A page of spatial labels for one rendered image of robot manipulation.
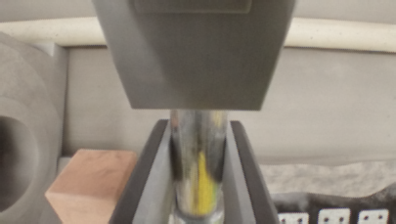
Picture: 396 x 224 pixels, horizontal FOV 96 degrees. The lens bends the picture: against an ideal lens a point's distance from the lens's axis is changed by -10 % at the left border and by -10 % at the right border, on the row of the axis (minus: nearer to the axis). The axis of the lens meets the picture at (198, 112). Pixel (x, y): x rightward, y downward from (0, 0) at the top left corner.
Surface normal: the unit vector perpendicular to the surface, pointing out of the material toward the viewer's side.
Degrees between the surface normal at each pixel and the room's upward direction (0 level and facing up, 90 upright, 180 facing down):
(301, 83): 0
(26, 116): 90
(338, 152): 0
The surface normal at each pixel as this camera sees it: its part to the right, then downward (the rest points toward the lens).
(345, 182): -0.05, 0.40
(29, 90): 1.00, 0.02
